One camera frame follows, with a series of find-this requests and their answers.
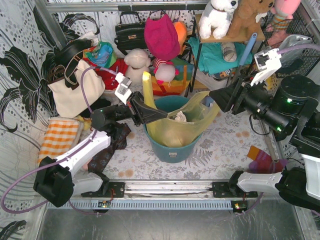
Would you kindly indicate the black wire basket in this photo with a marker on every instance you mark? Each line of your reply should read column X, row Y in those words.
column 300, row 61

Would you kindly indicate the white storage box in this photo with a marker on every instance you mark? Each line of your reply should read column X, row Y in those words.
column 211, row 82

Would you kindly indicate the pink plush toy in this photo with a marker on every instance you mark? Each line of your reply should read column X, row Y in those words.
column 282, row 11

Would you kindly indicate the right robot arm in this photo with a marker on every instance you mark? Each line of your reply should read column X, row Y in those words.
column 291, row 113

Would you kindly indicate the pink white plush doll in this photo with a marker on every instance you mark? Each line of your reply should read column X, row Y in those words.
column 164, row 71

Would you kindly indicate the cream canvas tote bag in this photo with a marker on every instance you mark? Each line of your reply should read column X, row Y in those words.
column 69, row 101

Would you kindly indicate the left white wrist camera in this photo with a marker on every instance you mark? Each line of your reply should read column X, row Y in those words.
column 122, row 91

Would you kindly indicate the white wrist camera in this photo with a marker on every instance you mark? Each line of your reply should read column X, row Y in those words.
column 268, row 62
column 122, row 91

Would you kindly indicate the grey patterned sock roll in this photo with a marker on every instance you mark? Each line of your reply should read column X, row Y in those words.
column 228, row 51

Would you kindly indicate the teal plastic trash bin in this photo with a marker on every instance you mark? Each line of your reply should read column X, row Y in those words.
column 166, row 154

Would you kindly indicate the wooden shelf with black frame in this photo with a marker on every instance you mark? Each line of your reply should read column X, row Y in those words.
column 241, row 37

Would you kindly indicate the white husky plush dog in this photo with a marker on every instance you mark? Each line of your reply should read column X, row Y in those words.
column 216, row 18

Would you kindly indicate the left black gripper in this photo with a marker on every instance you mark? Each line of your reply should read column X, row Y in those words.
column 136, row 110

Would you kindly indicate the orange checkered towel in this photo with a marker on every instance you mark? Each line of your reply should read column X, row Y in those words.
column 62, row 134

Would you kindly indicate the rainbow striped bag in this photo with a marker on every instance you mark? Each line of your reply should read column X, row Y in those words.
column 179, row 84

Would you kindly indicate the yellow plastic trash bag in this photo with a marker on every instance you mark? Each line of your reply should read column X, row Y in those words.
column 182, row 126

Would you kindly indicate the brown teddy bear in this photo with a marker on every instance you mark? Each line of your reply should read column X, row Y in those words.
column 248, row 16

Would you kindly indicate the magenta fabric bag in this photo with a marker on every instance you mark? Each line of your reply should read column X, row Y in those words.
column 161, row 38

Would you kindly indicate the colorful tie-dye cloth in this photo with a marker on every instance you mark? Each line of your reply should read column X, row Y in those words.
column 102, row 55

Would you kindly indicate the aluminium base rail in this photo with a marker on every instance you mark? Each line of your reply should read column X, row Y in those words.
column 139, row 189

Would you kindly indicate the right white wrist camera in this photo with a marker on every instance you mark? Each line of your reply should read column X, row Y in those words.
column 268, row 62

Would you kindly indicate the blue floor squeegee mop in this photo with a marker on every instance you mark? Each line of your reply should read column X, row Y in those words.
column 240, row 60

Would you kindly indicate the black wide-brim hat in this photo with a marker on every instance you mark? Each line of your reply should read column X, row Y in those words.
column 63, row 56

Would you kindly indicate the silver foil pouch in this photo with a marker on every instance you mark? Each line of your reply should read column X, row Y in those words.
column 293, row 40

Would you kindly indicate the black leather handbag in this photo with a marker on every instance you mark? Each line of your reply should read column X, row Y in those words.
column 130, row 36

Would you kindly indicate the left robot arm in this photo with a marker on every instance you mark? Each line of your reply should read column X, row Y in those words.
column 56, row 178

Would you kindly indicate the orange plush toy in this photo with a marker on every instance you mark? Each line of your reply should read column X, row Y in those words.
column 181, row 31

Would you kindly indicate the striped colorful sock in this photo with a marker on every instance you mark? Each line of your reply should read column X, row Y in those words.
column 262, row 162

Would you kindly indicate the cream plush lamb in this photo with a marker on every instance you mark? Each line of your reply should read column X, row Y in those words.
column 138, row 62

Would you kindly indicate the brown floral necktie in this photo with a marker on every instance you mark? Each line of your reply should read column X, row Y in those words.
column 102, row 158

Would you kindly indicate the crumpled white paper trash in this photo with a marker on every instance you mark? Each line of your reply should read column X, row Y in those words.
column 180, row 117

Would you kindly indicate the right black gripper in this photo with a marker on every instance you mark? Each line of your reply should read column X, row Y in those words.
column 238, row 99

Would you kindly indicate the teal folded cloth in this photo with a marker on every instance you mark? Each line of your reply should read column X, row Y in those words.
column 211, row 58

